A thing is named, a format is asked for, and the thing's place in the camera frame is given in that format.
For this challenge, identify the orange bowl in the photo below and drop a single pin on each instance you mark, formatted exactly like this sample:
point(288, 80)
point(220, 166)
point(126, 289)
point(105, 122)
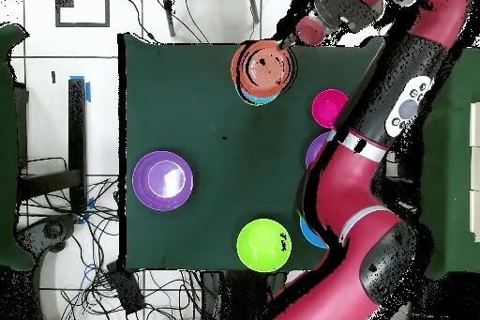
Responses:
point(258, 87)

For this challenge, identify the small blue bowl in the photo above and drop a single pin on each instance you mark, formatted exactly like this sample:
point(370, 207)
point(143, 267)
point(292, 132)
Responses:
point(257, 100)

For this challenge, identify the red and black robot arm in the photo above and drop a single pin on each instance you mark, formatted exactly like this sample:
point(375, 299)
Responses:
point(352, 192)

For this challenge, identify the pink bowl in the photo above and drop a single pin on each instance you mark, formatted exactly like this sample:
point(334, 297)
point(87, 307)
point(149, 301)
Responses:
point(326, 108)

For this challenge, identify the wide purple bowl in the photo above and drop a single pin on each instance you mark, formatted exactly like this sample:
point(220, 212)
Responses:
point(315, 149)
point(142, 185)

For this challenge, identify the dark green tablecloth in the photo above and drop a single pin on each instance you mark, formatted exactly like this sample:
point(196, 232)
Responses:
point(187, 128)

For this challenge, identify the green cloth covered table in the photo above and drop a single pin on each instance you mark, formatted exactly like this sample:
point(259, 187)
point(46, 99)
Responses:
point(7, 147)
point(453, 147)

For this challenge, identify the large blue bowl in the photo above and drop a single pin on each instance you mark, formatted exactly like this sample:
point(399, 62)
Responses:
point(309, 235)

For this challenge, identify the blue tape strip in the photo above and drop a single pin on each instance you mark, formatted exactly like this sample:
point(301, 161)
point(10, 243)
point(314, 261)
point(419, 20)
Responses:
point(90, 203)
point(88, 91)

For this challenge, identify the large green bowl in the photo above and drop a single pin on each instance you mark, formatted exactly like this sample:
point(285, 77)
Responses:
point(258, 248)

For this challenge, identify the black metal stand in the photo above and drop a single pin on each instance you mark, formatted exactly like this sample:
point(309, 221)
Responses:
point(77, 128)

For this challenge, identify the small black floor marker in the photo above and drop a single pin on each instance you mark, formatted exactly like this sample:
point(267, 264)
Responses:
point(53, 77)

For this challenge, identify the black power strip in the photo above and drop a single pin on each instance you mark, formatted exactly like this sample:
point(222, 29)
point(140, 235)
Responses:
point(125, 292)

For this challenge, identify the black grey machine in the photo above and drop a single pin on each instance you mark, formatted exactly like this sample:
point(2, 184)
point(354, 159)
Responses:
point(52, 230)

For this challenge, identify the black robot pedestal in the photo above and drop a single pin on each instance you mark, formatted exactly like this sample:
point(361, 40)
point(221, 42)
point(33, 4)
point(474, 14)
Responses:
point(232, 297)

